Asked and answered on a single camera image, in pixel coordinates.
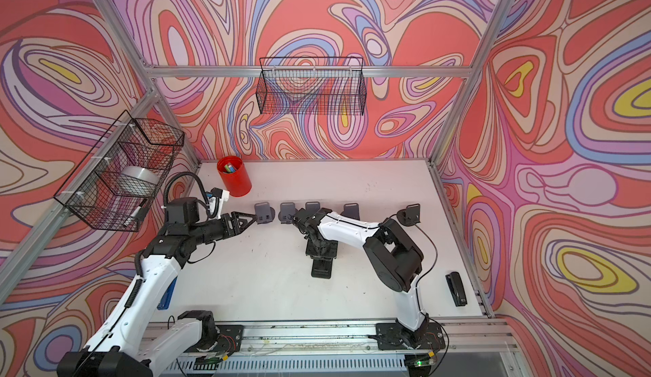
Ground black wire basket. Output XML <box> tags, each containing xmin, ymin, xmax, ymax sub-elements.
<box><xmin>54</xmin><ymin>111</ymin><xmax>185</xmax><ymax>232</ymax></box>
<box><xmin>255</xmin><ymin>56</ymin><xmax>367</xmax><ymax>116</ymax></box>

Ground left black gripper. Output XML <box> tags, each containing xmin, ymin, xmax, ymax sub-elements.
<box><xmin>188</xmin><ymin>213</ymin><xmax>256</xmax><ymax>247</ymax></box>

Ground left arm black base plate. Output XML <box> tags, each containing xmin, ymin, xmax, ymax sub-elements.
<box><xmin>205</xmin><ymin>324</ymin><xmax>244</xmax><ymax>355</ymax></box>

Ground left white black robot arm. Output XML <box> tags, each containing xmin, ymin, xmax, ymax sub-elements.
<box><xmin>56</xmin><ymin>188</ymin><xmax>257</xmax><ymax>376</ymax></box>

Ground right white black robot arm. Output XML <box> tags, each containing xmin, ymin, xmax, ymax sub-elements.
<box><xmin>292</xmin><ymin>209</ymin><xmax>428</xmax><ymax>349</ymax></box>

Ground red cylindrical pen cup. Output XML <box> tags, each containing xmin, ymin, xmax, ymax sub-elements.
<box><xmin>217</xmin><ymin>156</ymin><xmax>252</xmax><ymax>197</ymax></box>

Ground blue stapler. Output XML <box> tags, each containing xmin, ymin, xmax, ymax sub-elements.
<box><xmin>157</xmin><ymin>278</ymin><xmax>177</xmax><ymax>311</ymax></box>

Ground black rectangular phone stand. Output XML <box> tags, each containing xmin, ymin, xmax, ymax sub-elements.
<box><xmin>310</xmin><ymin>258</ymin><xmax>334</xmax><ymax>280</ymax></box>

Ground left black wire basket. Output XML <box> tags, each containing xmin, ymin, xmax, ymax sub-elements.
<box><xmin>54</xmin><ymin>111</ymin><xmax>185</xmax><ymax>232</ymax></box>

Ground dark grey phone stand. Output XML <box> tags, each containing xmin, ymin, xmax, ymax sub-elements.
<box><xmin>396</xmin><ymin>203</ymin><xmax>420</xmax><ymax>227</ymax></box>

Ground black stapler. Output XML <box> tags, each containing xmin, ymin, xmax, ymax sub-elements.
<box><xmin>445</xmin><ymin>271</ymin><xmax>468</xmax><ymax>307</ymax></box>

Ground rear black wire basket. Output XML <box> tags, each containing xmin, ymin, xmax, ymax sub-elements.
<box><xmin>255</xmin><ymin>56</ymin><xmax>367</xmax><ymax>116</ymax></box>

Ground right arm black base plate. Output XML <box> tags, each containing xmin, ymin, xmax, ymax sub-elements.
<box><xmin>371</xmin><ymin>320</ymin><xmax>447</xmax><ymax>353</ymax></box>

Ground white marker in basket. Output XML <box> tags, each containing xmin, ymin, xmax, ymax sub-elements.
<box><xmin>123</xmin><ymin>206</ymin><xmax>145</xmax><ymax>229</ymax></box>

